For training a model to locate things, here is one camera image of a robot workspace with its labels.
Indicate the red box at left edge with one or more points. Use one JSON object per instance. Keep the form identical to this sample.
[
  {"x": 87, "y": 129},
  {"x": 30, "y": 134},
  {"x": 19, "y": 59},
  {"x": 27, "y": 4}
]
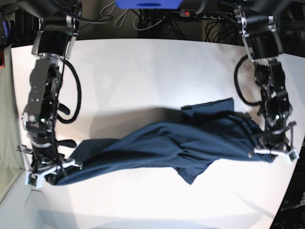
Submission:
[{"x": 2, "y": 59}]

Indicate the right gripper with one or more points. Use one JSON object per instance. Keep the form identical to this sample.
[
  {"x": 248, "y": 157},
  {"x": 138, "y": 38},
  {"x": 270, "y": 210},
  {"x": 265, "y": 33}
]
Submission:
[{"x": 47, "y": 166}]

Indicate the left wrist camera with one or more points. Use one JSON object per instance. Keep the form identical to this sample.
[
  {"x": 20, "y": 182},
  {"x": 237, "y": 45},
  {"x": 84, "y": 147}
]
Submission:
[{"x": 292, "y": 155}]

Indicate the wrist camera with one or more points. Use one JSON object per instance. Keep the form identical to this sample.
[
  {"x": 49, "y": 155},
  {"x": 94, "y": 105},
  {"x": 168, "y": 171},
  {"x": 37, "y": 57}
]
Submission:
[
  {"x": 35, "y": 180},
  {"x": 292, "y": 155}
]

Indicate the blue plastic box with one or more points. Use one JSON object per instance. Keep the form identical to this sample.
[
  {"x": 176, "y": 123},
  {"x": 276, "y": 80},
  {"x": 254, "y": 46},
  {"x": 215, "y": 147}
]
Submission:
[{"x": 148, "y": 4}]

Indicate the dark blue t-shirt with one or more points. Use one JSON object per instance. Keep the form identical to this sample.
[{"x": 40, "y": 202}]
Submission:
[{"x": 203, "y": 134}]

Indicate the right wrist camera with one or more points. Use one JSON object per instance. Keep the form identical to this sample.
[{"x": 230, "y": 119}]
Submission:
[{"x": 35, "y": 180}]

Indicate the white bin at left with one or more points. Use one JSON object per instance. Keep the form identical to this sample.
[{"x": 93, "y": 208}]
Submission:
[{"x": 17, "y": 209}]

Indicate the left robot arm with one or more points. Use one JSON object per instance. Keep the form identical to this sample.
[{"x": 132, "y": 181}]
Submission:
[{"x": 257, "y": 26}]

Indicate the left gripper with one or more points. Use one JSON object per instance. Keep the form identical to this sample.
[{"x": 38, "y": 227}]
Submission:
[{"x": 275, "y": 143}]

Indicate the blue handled tool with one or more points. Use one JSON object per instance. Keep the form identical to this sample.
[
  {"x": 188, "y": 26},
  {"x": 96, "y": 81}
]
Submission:
[{"x": 6, "y": 28}]

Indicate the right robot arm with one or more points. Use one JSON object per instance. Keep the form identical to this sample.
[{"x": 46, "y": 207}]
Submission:
[{"x": 58, "y": 29}]

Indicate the black power strip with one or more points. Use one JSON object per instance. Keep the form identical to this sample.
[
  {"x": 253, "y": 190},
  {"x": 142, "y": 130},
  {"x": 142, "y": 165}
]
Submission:
[{"x": 206, "y": 14}]

